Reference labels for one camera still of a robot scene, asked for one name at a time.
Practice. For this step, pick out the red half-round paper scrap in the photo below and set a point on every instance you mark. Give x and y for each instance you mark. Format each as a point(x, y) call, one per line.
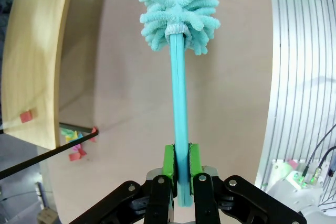
point(83, 152)

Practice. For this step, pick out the green paper scrap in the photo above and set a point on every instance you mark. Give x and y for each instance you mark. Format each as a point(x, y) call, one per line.
point(64, 130)

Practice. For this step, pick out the person in grey jacket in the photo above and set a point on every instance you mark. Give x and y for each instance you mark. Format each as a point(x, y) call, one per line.
point(2, 6)

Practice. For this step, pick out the coral red paper scrap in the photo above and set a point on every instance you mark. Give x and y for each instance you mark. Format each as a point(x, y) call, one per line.
point(25, 117)

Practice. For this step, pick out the yellow paper scrap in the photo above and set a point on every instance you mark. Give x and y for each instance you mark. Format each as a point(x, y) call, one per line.
point(72, 136)

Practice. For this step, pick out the two-tier wooden shelf black frame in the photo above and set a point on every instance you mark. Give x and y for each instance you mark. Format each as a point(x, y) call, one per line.
point(31, 51)

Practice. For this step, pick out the red rectangular paper scrap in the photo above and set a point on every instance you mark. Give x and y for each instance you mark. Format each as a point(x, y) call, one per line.
point(74, 156)

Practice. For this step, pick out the red elongated paper scrap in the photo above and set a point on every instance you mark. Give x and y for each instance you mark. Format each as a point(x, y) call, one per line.
point(94, 130)

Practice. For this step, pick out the teal microfiber duster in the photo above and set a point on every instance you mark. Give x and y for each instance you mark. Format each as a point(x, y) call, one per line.
point(179, 90)

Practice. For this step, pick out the pink paper scrap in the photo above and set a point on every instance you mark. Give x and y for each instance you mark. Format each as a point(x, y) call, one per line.
point(77, 146)

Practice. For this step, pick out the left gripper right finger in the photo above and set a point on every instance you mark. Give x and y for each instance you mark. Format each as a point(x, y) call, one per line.
point(207, 197)

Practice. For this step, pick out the white grooved mounting plate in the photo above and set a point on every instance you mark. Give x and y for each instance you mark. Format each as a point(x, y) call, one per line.
point(296, 64)

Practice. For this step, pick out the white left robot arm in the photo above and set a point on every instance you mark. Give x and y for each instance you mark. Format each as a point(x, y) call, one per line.
point(294, 197)

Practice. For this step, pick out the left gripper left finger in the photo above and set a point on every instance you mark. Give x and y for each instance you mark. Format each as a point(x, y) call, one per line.
point(160, 197)

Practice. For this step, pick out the cardboard box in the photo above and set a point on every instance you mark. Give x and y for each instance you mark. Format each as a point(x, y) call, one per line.
point(47, 216)

